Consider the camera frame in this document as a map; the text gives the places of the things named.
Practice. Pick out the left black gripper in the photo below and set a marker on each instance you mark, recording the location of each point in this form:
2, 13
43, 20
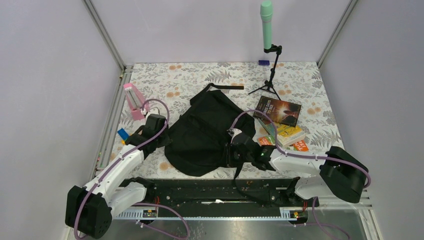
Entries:
167, 140

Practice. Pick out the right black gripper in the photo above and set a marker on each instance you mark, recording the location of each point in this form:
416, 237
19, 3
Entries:
229, 149

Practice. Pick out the black fabric student bag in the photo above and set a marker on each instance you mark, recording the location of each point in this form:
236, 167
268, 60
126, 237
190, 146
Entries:
199, 139

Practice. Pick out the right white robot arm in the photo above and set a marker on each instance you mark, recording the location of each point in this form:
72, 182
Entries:
333, 173

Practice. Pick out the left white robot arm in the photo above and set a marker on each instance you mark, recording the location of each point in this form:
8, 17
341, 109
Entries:
91, 208

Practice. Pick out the pink metronome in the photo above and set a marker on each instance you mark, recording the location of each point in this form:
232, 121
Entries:
136, 102

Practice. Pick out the colourful toy block train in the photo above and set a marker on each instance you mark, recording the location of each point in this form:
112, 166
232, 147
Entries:
123, 135

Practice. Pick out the yellow green children book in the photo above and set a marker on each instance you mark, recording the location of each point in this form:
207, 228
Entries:
286, 135

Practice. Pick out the dark cover book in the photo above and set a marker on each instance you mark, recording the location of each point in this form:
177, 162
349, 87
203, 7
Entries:
279, 111

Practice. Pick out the orange cover booklet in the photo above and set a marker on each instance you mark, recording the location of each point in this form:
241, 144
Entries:
299, 145

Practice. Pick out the floral table mat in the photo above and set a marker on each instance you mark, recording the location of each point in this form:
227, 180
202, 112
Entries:
176, 83

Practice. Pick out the small blue box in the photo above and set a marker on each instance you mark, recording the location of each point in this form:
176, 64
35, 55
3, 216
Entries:
264, 62

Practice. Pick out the green microphone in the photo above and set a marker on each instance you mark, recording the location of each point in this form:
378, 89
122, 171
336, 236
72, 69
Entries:
266, 14

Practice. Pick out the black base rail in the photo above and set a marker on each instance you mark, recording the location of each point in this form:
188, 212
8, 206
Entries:
225, 197

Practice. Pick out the white slotted cable duct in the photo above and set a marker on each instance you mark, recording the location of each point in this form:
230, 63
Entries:
150, 214

